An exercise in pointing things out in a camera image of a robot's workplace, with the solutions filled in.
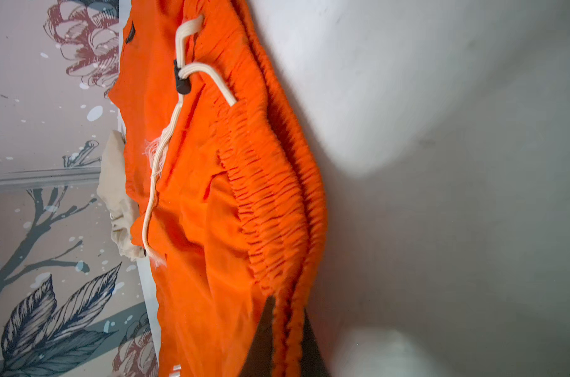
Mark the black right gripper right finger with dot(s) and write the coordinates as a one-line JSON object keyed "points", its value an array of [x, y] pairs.
{"points": [[312, 363]]}

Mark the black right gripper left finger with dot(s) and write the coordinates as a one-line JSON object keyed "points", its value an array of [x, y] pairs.
{"points": [[259, 359]]}

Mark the orange shorts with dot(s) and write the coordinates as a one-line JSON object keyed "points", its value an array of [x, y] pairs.
{"points": [[232, 204]]}

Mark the beige shorts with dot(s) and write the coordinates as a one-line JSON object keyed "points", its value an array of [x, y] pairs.
{"points": [[123, 211]]}

